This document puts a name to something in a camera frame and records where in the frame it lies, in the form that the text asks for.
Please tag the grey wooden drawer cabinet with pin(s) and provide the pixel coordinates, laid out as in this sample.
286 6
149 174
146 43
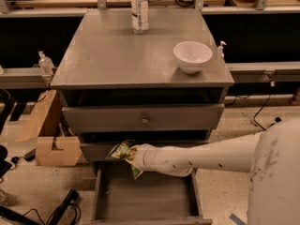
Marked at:
108 64

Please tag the black power strip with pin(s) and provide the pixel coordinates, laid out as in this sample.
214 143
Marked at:
60 210

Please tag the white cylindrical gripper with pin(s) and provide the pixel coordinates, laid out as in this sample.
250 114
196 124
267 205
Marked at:
146 157

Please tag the brown cardboard box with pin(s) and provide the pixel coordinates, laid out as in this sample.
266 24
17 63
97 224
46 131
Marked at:
54 146

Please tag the black power adapter with cable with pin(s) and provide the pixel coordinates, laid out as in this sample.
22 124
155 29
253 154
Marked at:
267 111

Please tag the grey top drawer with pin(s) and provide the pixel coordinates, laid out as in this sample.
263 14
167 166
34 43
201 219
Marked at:
142 118

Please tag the small black adapter left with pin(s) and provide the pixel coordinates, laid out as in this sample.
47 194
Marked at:
28 156

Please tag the white ceramic bowl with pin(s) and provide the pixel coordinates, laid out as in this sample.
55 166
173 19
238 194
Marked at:
191 56

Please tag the grey middle drawer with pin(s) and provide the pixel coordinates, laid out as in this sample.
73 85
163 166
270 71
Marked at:
97 151

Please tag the clear sanitizer bottle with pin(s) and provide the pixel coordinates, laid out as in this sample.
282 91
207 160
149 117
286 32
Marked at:
45 63

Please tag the grey open bottom drawer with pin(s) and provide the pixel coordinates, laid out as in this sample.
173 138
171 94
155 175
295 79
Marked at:
151 199

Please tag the small white pump bottle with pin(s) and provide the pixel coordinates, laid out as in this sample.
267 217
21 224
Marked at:
220 48

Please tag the green jalapeno chip bag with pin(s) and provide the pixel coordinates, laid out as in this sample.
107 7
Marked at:
122 151

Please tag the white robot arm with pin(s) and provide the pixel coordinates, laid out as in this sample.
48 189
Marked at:
271 157

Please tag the clear plastic water bottle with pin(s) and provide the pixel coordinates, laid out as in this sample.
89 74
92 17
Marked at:
139 15

